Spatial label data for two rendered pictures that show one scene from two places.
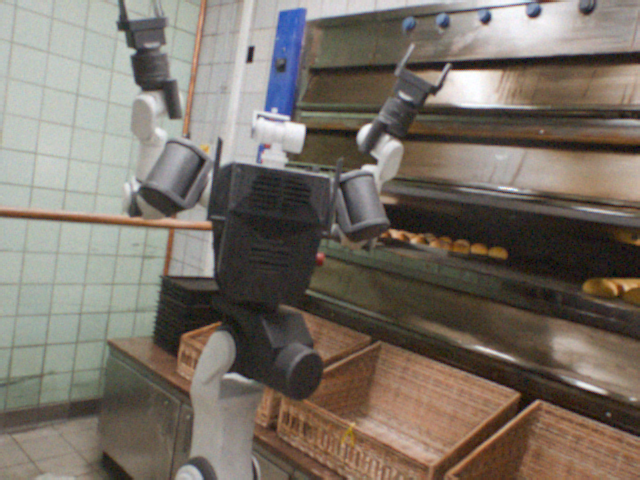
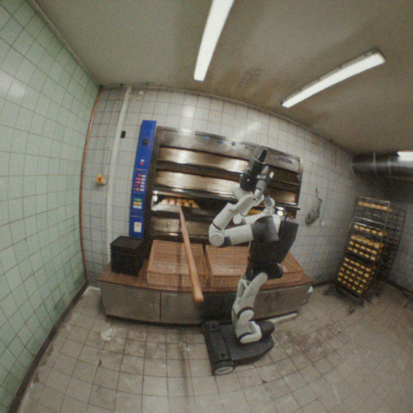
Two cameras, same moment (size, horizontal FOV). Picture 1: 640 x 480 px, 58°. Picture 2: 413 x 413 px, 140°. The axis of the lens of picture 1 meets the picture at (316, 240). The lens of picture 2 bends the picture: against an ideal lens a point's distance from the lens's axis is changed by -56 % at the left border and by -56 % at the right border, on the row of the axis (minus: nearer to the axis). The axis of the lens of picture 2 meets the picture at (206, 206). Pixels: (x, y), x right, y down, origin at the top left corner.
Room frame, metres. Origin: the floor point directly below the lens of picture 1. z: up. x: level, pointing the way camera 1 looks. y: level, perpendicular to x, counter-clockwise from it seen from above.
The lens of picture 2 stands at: (1.09, 1.24, 1.54)
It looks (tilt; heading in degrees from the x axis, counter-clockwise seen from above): 8 degrees down; 305
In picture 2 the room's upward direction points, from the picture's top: 8 degrees clockwise
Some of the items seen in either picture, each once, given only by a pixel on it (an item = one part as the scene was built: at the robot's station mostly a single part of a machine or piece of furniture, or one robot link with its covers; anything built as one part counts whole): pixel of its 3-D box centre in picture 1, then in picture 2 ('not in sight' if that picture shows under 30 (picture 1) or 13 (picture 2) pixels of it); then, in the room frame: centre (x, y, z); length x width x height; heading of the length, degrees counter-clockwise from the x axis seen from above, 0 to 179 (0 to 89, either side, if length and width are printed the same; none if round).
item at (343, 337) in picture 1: (272, 355); (177, 262); (2.15, 0.09, 0.72); 0.56 x 0.49 x 0.28; 46
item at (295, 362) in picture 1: (266, 343); (265, 269); (1.30, 0.07, 1.00); 0.28 x 0.13 x 0.18; 47
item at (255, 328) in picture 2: not in sight; (247, 332); (1.26, 0.04, 0.28); 0.21 x 0.20 x 0.13; 47
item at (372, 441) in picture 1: (396, 414); (232, 265); (1.74, -0.33, 0.72); 0.56 x 0.49 x 0.28; 47
